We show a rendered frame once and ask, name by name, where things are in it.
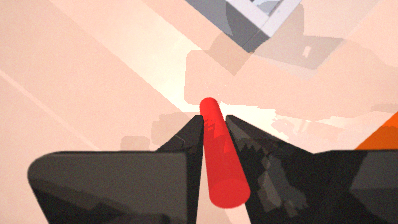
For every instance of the red peg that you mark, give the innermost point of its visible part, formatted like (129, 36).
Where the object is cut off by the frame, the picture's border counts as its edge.
(227, 184)

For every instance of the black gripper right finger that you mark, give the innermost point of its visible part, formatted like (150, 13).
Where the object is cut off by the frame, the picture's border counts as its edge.
(289, 185)

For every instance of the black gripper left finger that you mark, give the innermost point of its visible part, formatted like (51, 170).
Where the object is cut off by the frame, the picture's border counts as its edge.
(162, 181)

